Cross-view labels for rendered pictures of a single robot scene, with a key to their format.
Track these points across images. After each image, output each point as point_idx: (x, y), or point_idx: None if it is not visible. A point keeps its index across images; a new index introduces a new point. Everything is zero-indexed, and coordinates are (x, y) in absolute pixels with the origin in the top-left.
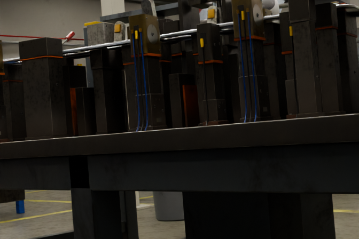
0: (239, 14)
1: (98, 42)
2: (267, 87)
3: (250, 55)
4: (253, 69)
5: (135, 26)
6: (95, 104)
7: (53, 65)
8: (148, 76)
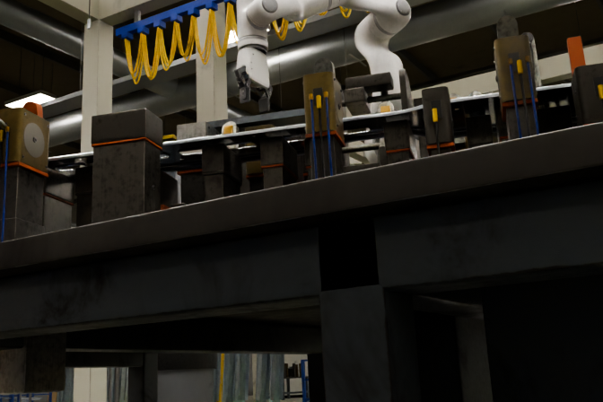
0: (511, 65)
1: (194, 150)
2: None
3: (531, 128)
4: None
5: (317, 89)
6: None
7: (151, 156)
8: (335, 168)
